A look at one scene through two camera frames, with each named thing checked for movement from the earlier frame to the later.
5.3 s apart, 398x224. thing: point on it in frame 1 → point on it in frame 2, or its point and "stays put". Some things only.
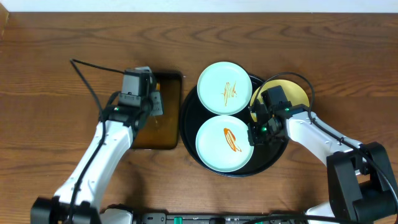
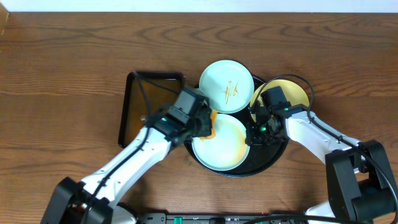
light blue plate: (222, 144) stays put
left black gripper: (156, 102) → (203, 123)
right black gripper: (254, 137) stays put
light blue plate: (224, 88) stays put
